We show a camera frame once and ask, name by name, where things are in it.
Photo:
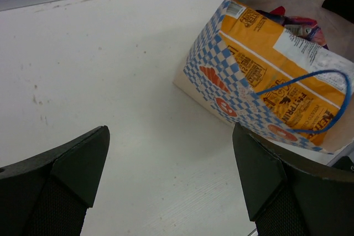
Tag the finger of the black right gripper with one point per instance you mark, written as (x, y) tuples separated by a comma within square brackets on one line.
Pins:
[(343, 8)]

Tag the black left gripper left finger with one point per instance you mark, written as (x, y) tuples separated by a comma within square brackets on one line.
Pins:
[(50, 193)]

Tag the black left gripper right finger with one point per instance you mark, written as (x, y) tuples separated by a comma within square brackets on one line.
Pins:
[(288, 194)]

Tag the purple candy bag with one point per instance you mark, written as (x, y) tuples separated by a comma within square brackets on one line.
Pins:
[(303, 27)]

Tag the orange potato chips bag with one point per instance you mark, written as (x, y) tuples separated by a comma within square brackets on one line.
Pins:
[(299, 81)]

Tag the blue checkered paper bag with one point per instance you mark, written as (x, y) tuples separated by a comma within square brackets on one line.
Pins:
[(211, 76)]

